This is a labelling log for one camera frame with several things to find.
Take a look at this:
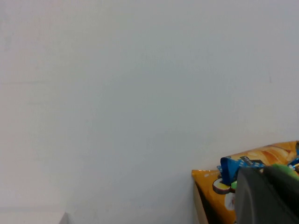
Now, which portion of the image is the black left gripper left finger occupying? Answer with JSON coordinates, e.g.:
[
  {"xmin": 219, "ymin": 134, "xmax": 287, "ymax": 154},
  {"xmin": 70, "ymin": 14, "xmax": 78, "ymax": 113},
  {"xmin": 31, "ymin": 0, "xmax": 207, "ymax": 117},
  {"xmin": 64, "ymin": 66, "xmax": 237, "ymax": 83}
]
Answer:
[{"xmin": 235, "ymin": 167, "xmax": 299, "ymax": 224}]

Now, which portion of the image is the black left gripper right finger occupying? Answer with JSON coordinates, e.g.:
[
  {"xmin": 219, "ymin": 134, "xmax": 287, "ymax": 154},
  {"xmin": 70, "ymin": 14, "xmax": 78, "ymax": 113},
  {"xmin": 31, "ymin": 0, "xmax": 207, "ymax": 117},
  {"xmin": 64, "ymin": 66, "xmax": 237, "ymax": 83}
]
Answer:
[{"xmin": 261, "ymin": 165, "xmax": 299, "ymax": 212}]

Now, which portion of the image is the orange chip bag blue dotted edge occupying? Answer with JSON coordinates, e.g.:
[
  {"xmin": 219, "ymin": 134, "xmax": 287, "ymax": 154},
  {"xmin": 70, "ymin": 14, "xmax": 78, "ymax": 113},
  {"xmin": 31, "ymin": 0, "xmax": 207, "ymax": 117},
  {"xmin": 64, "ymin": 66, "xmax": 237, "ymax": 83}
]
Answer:
[{"xmin": 216, "ymin": 140, "xmax": 299, "ymax": 187}]

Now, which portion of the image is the yellow Lay's chip bag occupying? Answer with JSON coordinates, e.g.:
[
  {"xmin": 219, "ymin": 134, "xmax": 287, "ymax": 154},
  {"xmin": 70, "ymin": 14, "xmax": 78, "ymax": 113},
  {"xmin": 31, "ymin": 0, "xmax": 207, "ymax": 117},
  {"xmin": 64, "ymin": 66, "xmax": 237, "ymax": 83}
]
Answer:
[{"xmin": 191, "ymin": 169, "xmax": 237, "ymax": 224}]

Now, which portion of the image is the cardboard box with F2 print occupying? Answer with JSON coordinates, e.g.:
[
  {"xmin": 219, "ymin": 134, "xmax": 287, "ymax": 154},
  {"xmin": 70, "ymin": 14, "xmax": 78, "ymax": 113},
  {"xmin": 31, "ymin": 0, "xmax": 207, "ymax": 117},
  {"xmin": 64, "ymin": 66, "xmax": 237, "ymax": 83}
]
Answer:
[{"xmin": 192, "ymin": 182, "xmax": 209, "ymax": 224}]

